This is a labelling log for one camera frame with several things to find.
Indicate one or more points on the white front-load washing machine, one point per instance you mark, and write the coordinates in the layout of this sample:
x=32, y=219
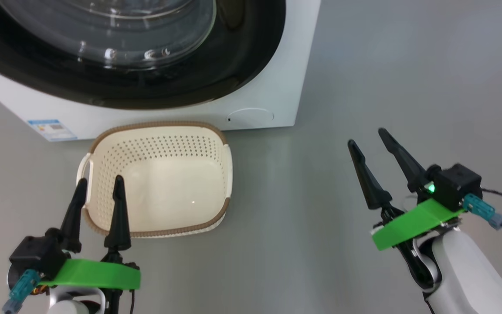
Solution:
x=294, y=65

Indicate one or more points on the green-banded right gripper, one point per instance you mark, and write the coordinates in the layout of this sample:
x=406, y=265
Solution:
x=412, y=224

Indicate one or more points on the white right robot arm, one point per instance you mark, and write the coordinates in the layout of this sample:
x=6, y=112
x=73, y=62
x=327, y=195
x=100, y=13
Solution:
x=469, y=274

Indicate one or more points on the blue energy label sticker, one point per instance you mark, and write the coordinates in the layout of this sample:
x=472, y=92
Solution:
x=52, y=130

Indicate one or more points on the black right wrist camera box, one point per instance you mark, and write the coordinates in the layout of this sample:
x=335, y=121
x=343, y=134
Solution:
x=456, y=185

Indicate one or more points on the round drain filter cover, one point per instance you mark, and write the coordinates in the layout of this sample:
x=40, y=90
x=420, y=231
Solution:
x=251, y=116

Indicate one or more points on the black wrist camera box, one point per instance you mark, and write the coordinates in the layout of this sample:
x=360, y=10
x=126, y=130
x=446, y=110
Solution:
x=35, y=257
x=456, y=185

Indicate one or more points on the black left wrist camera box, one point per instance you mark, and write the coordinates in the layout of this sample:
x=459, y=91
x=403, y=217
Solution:
x=35, y=257

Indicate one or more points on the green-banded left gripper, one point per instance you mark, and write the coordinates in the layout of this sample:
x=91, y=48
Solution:
x=94, y=274

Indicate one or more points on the cream perforated laundry basket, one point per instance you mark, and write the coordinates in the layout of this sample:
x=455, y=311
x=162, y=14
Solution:
x=168, y=183

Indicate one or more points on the black-rimmed glass washer door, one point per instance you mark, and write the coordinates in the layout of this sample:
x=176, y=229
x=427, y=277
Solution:
x=242, y=56

